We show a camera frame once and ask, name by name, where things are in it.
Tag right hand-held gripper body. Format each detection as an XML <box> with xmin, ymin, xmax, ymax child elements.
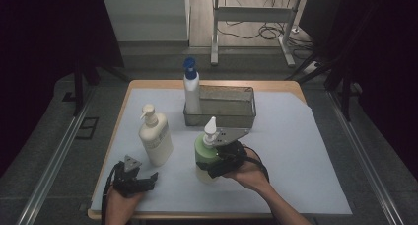
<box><xmin>211</xmin><ymin>127</ymin><xmax>252</xmax><ymax>176</ymax></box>

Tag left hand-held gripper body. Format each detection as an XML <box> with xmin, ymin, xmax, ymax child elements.
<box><xmin>112</xmin><ymin>154</ymin><xmax>147</xmax><ymax>198</ymax></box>

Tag green pump bottle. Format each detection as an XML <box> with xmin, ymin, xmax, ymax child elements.
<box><xmin>193</xmin><ymin>115</ymin><xmax>222</xmax><ymax>185</ymax></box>

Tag cream pump bottle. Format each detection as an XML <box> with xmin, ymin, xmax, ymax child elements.
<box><xmin>138</xmin><ymin>103</ymin><xmax>174</xmax><ymax>168</ymax></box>

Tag metal mesh basket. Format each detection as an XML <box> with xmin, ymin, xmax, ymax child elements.
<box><xmin>182</xmin><ymin>84</ymin><xmax>257</xmax><ymax>129</ymax></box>

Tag white bottle with blue pump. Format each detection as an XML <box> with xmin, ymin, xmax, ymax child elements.
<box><xmin>182</xmin><ymin>56</ymin><xmax>202</xmax><ymax>116</ymax></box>

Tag person's left hand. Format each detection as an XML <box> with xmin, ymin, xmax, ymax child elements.
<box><xmin>105</xmin><ymin>185</ymin><xmax>145</xmax><ymax>218</ymax></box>

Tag person's right hand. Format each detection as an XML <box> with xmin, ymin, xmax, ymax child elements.
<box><xmin>223</xmin><ymin>148</ymin><xmax>271</xmax><ymax>193</ymax></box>

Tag white table mat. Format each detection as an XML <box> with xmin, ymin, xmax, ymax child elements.
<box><xmin>90</xmin><ymin>87</ymin><xmax>353</xmax><ymax>216</ymax></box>

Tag black metal stand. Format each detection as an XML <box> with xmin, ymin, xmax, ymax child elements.
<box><xmin>72</xmin><ymin>53</ymin><xmax>130</xmax><ymax>118</ymax></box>
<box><xmin>285</xmin><ymin>50</ymin><xmax>353</xmax><ymax>122</ymax></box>

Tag white cabinet panel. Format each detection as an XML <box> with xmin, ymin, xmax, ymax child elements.
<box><xmin>102</xmin><ymin>0</ymin><xmax>191</xmax><ymax>43</ymax></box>

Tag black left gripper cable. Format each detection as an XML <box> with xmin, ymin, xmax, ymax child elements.
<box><xmin>100</xmin><ymin>162</ymin><xmax>122</xmax><ymax>225</ymax></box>

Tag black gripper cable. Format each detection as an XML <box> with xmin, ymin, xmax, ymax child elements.
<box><xmin>100</xmin><ymin>162</ymin><xmax>122</xmax><ymax>225</ymax></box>
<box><xmin>242</xmin><ymin>145</ymin><xmax>271</xmax><ymax>184</ymax></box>

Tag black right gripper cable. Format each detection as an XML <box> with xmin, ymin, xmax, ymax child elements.
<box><xmin>242</xmin><ymin>145</ymin><xmax>271</xmax><ymax>184</ymax></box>

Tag metal floor rail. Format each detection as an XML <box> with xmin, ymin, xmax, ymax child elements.
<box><xmin>327</xmin><ymin>90</ymin><xmax>404</xmax><ymax>225</ymax></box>
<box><xmin>15</xmin><ymin>86</ymin><xmax>97</xmax><ymax>225</ymax></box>

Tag black floor cables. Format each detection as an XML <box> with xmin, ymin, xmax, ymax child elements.
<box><xmin>216</xmin><ymin>0</ymin><xmax>317</xmax><ymax>61</ymax></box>

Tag white metal desk frame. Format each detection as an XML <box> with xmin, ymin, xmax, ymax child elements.
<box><xmin>210</xmin><ymin>0</ymin><xmax>302</xmax><ymax>69</ymax></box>

